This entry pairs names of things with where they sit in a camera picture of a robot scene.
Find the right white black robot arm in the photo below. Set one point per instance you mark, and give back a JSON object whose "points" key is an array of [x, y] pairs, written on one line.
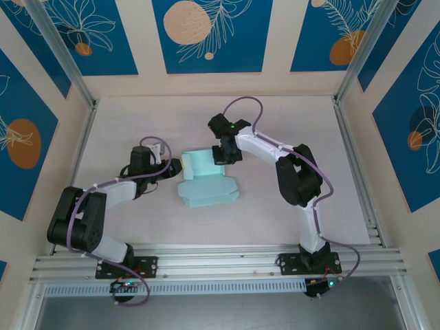
{"points": [[299, 178]]}

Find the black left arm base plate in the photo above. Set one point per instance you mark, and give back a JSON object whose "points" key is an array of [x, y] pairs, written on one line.
{"points": [[151, 266]]}

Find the aluminium frame post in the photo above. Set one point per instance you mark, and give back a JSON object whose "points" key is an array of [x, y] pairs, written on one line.
{"points": [[364, 48], [62, 48]]}

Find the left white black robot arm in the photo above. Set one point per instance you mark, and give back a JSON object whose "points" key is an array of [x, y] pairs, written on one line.
{"points": [[82, 220]]}

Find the aluminium mounting rail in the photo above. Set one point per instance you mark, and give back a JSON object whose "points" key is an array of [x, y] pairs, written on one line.
{"points": [[213, 261]]}

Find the aluminium side rail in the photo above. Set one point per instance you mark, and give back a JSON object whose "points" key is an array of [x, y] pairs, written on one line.
{"points": [[83, 137], [349, 144]]}

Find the grey metal panel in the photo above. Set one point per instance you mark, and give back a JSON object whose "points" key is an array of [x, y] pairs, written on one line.
{"points": [[206, 313]]}

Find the blue floral wall panel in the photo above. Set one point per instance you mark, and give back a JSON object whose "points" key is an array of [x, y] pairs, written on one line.
{"points": [[113, 41], [398, 31], [20, 103], [309, 41], [423, 172], [240, 51], [44, 51]]}

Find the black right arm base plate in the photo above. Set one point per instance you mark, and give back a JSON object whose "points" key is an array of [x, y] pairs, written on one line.
{"points": [[288, 264]]}

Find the light blue paper box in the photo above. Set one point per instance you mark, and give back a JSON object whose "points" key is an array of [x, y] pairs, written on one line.
{"points": [[206, 192]]}

